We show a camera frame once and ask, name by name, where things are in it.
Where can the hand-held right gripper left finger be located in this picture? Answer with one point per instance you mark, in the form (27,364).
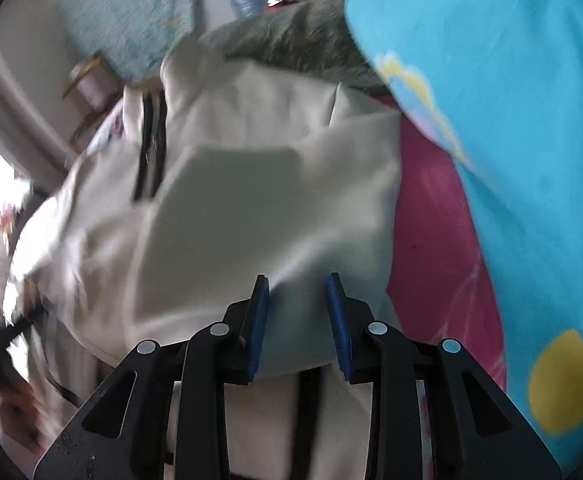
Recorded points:
(259,325)

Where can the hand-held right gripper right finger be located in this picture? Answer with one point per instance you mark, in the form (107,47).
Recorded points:
(339,330)

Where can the beige zip jacket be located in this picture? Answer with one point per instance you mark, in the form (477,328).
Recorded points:
(251,200)

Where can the patterned bedsheet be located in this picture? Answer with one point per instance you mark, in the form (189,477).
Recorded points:
(6,220)

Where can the pink flower blanket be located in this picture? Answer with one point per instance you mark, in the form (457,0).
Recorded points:
(441,260)

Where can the pale box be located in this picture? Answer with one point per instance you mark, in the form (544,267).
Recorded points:
(96,85)

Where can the wooden chair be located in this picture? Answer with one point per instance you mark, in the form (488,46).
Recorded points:
(82,66)

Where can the grey leaf-print pillow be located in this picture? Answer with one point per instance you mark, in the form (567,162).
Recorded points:
(301,35)

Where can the turquoise floral cloth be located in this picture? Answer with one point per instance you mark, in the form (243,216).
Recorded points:
(131,15)

